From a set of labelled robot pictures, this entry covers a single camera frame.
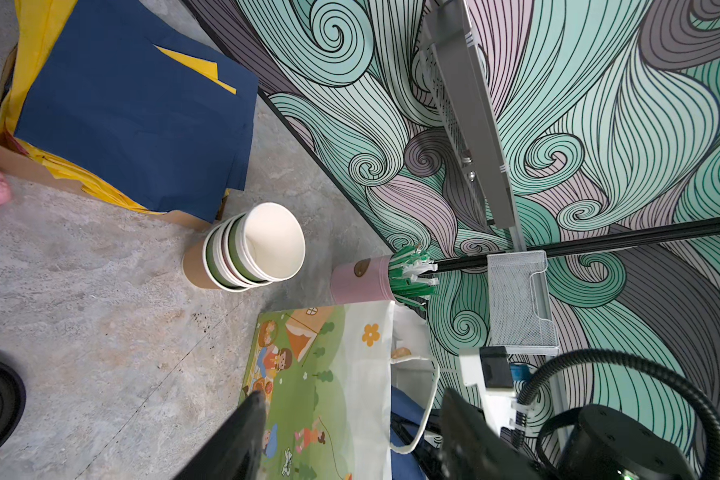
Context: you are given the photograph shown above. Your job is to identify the pink metal straw bucket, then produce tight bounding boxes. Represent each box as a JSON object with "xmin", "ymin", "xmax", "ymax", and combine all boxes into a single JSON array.
[{"xmin": 330, "ymin": 255, "xmax": 395, "ymax": 305}]

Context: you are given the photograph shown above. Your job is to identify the single navy blue napkin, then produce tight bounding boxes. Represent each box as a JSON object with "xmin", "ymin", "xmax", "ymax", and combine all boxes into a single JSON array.
[{"xmin": 390, "ymin": 387, "xmax": 445, "ymax": 480}]

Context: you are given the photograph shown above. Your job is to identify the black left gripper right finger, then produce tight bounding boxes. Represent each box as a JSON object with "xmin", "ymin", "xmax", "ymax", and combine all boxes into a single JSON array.
[{"xmin": 440, "ymin": 389, "xmax": 542, "ymax": 480}]

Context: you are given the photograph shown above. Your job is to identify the yellow napkin stack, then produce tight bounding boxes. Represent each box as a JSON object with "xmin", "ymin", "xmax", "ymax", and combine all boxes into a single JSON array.
[{"xmin": 0, "ymin": 0, "xmax": 238, "ymax": 216}]

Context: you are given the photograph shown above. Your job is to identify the navy blue napkin stack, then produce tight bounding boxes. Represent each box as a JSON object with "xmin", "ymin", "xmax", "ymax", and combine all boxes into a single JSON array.
[{"xmin": 14, "ymin": 0, "xmax": 259, "ymax": 223}]

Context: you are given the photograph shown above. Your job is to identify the stack of paper cups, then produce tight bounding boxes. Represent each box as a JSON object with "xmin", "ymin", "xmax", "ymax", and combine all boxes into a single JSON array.
[{"xmin": 182, "ymin": 202, "xmax": 306, "ymax": 293}]

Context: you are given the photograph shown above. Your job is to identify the clear acrylic wall holder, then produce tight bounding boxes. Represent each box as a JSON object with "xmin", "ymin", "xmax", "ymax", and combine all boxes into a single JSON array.
[{"xmin": 487, "ymin": 251, "xmax": 561, "ymax": 357}]

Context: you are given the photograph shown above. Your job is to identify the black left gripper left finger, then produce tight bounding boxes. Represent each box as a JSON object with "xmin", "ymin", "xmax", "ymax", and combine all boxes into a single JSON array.
[{"xmin": 174, "ymin": 392, "xmax": 266, "ymax": 480}]

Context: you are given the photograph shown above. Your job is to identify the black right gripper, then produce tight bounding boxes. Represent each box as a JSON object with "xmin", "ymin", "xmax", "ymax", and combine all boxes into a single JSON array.
[{"xmin": 458, "ymin": 344, "xmax": 697, "ymax": 480}]

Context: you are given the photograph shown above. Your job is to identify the black cage frame post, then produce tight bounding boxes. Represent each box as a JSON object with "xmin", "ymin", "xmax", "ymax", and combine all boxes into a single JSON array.
[{"xmin": 431, "ymin": 212, "xmax": 720, "ymax": 274}]

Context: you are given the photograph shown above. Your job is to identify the green white wrapped straws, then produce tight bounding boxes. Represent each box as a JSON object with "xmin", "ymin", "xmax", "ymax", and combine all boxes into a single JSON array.
[{"xmin": 388, "ymin": 246, "xmax": 439, "ymax": 311}]

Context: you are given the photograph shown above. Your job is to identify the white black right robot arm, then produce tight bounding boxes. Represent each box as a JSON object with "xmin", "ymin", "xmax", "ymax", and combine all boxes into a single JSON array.
[{"xmin": 443, "ymin": 349, "xmax": 720, "ymax": 479}]

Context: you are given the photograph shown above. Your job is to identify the white green paper takeout bag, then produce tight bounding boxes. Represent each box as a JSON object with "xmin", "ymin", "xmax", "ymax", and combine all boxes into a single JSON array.
[{"xmin": 241, "ymin": 300, "xmax": 440, "ymax": 479}]

